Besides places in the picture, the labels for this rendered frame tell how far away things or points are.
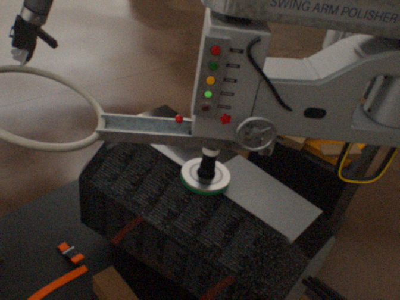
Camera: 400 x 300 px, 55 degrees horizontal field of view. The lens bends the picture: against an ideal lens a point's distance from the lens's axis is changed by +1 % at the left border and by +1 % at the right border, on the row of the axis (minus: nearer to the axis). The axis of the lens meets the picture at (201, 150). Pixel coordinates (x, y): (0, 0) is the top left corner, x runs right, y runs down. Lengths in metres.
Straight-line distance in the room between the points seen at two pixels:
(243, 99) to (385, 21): 0.49
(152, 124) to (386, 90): 0.89
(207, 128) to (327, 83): 0.44
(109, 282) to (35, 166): 1.23
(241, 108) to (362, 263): 1.76
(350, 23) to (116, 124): 0.92
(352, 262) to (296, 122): 1.55
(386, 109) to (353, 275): 1.43
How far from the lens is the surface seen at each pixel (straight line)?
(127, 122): 1.56
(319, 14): 1.25
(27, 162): 3.08
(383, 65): 1.41
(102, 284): 2.14
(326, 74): 1.38
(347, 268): 2.74
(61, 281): 2.31
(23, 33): 1.64
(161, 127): 1.55
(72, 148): 1.38
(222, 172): 1.66
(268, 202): 1.65
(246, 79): 1.28
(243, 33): 1.22
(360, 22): 1.31
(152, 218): 1.74
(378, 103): 1.56
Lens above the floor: 1.91
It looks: 36 degrees down
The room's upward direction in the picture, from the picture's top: 11 degrees clockwise
